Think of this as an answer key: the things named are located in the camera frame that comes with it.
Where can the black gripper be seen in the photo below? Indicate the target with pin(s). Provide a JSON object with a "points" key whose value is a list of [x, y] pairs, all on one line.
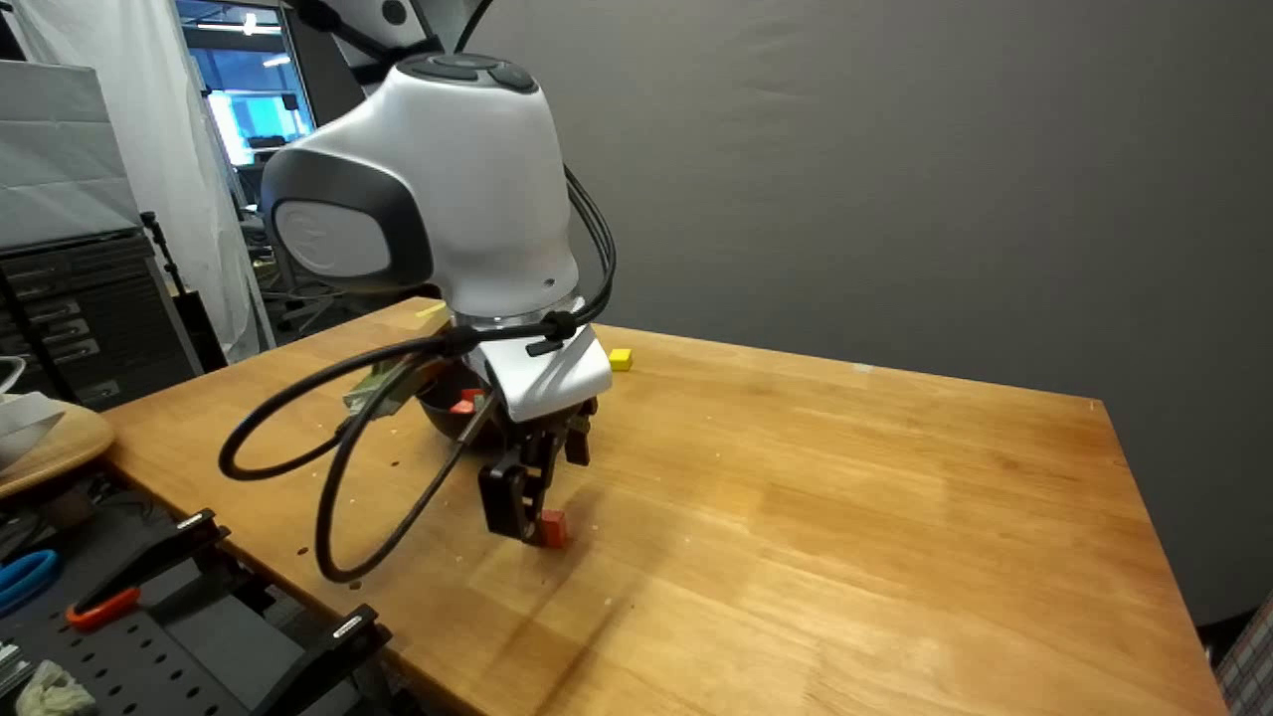
{"points": [[517, 468]]}

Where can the red cube block front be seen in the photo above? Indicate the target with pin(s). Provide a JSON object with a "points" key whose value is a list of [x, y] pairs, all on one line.
{"points": [[552, 532]]}

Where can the red triangular prism block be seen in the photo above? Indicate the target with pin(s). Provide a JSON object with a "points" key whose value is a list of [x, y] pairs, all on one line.
{"points": [[467, 404]]}

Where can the black bowl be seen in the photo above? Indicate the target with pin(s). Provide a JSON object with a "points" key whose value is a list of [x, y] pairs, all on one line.
{"points": [[438, 414]]}

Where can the small yellow cube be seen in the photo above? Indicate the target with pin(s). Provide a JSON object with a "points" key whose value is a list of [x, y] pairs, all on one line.
{"points": [[622, 359]]}

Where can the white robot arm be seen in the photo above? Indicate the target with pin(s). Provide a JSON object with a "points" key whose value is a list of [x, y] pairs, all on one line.
{"points": [[451, 176]]}

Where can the black clamp bar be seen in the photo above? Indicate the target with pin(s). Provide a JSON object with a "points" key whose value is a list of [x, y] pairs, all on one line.
{"points": [[334, 659]]}

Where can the black pegboard cart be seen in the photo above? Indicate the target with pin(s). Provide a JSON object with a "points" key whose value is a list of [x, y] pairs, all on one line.
{"points": [[200, 638]]}

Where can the round wooden side table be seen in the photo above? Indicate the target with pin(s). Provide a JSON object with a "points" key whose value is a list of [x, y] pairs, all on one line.
{"points": [[57, 447]]}

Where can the black equipment rack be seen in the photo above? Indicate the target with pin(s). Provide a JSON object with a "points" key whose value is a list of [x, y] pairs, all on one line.
{"points": [[93, 318]]}

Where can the grey backdrop screen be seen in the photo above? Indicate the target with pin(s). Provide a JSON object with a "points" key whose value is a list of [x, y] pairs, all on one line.
{"points": [[1045, 192]]}

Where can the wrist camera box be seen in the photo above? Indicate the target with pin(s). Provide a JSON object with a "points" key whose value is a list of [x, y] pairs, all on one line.
{"points": [[389, 386]]}

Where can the orange handled clamp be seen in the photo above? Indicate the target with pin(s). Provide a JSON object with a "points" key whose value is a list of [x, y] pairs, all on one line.
{"points": [[106, 611]]}

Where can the blue scissors handle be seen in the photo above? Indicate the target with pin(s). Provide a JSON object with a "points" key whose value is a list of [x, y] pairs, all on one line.
{"points": [[24, 577]]}

